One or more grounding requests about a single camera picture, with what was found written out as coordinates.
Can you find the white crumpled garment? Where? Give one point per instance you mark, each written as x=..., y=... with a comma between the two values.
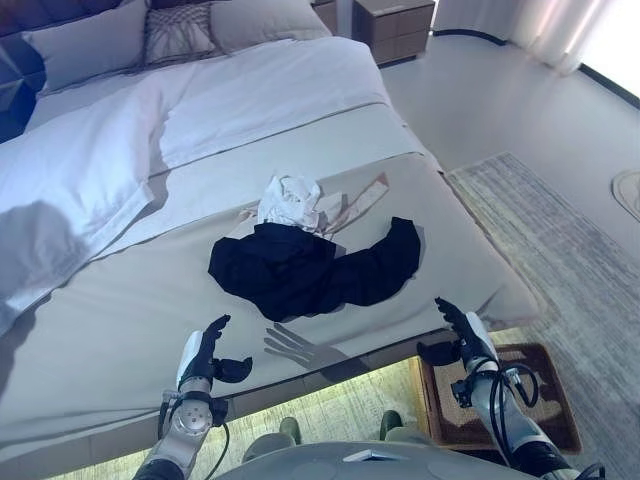
x=290, y=202

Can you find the grey plain pillow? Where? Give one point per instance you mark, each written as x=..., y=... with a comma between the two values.
x=87, y=52

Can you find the dark green robot foot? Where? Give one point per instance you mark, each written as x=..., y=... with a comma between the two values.
x=391, y=422
x=290, y=430

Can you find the grey woven rug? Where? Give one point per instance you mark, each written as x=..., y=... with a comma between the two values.
x=560, y=280

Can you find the round beige floor object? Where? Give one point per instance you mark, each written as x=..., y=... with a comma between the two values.
x=627, y=192

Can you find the large bed with grey sheet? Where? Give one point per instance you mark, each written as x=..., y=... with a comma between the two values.
x=150, y=310

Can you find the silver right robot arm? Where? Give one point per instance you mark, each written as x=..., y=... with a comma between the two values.
x=505, y=415

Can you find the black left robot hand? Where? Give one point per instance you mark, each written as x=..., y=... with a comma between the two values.
x=202, y=350

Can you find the white sheer curtain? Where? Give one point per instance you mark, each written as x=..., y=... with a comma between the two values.
x=545, y=30

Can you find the dark blue bedside object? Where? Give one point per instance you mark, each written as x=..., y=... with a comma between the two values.
x=17, y=87

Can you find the grey robot torso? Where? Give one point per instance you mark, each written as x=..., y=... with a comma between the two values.
x=360, y=460

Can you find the black garment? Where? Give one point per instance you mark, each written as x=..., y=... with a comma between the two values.
x=310, y=270

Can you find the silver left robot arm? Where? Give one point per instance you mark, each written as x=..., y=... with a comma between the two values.
x=182, y=425

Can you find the beige plain pillow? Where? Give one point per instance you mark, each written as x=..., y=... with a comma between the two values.
x=265, y=22

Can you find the brown wooden nightstand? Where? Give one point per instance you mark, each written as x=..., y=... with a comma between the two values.
x=392, y=27

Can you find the dark green right robot foot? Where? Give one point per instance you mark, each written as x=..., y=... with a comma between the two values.
x=391, y=422

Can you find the patterned decorative cushion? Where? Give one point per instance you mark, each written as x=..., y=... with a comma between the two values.
x=175, y=35

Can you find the dark green left robot foot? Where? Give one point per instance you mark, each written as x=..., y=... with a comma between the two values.
x=290, y=430

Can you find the white duvet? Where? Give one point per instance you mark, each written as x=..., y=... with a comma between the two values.
x=150, y=125

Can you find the beige striped cloth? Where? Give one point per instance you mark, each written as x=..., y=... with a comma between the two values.
x=357, y=200

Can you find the brown wicker basket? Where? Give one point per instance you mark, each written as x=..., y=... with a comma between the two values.
x=500, y=400

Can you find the dark headboard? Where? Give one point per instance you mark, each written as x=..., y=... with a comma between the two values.
x=55, y=15

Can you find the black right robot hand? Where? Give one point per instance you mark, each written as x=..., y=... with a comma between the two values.
x=462, y=330

